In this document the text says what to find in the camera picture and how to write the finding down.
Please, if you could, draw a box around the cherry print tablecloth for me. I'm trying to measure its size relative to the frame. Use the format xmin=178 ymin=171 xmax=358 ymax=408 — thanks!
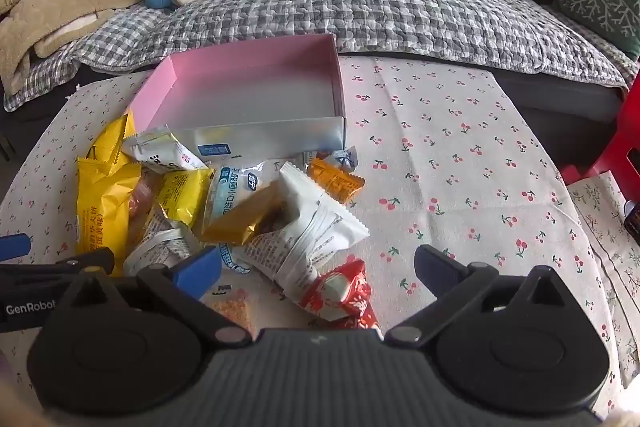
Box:
xmin=0 ymin=54 xmax=626 ymax=414

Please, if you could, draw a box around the floral cloth bag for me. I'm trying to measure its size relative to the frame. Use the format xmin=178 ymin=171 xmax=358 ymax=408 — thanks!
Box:
xmin=567 ymin=172 xmax=640 ymax=388

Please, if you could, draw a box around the pink cardboard box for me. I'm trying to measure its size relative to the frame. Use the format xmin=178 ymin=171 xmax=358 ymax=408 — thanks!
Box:
xmin=125 ymin=33 xmax=347 ymax=158

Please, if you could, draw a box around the red white snack packet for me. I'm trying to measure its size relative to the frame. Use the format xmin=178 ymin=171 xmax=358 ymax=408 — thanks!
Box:
xmin=299 ymin=258 xmax=380 ymax=332

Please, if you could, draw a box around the gold foil snack packet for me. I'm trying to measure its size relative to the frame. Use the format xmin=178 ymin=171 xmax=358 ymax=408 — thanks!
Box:
xmin=197 ymin=179 xmax=288 ymax=248

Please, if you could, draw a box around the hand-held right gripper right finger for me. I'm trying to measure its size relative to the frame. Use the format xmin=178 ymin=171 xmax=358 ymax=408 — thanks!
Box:
xmin=385 ymin=246 xmax=576 ymax=348

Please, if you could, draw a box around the silver white snack packet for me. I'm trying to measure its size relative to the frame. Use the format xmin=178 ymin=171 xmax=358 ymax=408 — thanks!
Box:
xmin=122 ymin=209 xmax=203 ymax=278

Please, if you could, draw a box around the pinkish clear snack packet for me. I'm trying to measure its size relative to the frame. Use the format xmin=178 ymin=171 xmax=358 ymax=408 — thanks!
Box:
xmin=127 ymin=172 xmax=163 ymax=220

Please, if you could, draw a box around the silver blue chocolate packet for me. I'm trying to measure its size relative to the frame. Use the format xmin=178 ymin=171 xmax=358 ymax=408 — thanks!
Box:
xmin=302 ymin=146 xmax=361 ymax=172

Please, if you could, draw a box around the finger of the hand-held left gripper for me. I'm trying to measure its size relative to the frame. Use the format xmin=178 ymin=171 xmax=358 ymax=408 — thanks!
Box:
xmin=0 ymin=248 xmax=115 ymax=280
xmin=0 ymin=233 xmax=32 ymax=261

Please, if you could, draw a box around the white blue bread packet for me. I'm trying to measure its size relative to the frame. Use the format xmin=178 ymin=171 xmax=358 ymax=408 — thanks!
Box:
xmin=202 ymin=158 xmax=296 ymax=238

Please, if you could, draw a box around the orange snack packet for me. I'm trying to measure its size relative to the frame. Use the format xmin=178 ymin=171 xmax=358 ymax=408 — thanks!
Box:
xmin=306 ymin=157 xmax=365 ymax=206

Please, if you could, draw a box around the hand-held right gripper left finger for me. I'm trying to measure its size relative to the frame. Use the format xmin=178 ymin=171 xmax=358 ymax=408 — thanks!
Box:
xmin=67 ymin=247 xmax=253 ymax=350

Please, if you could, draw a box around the small yellow snack packet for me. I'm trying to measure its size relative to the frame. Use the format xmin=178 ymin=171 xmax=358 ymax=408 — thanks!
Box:
xmin=156 ymin=168 xmax=215 ymax=230

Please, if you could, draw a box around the white text print packet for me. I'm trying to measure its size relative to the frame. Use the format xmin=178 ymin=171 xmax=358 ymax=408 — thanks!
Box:
xmin=235 ymin=227 xmax=326 ymax=303

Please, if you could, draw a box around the clear orange biscuit packet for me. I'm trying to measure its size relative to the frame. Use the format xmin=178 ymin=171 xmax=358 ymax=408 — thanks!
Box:
xmin=206 ymin=288 xmax=255 ymax=340

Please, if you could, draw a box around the red plastic stool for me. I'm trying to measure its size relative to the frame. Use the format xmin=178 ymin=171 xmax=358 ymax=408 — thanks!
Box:
xmin=559 ymin=67 xmax=640 ymax=188

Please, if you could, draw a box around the white zigzag edge packet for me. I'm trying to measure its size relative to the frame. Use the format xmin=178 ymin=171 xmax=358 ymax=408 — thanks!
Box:
xmin=277 ymin=162 xmax=370 ymax=258

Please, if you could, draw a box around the grey checked quilt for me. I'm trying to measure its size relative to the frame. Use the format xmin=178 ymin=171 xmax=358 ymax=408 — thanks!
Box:
xmin=4 ymin=0 xmax=631 ymax=112

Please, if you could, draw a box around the white paw print packet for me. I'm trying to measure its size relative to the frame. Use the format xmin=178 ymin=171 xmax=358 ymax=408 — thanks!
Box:
xmin=121 ymin=129 xmax=210 ymax=174

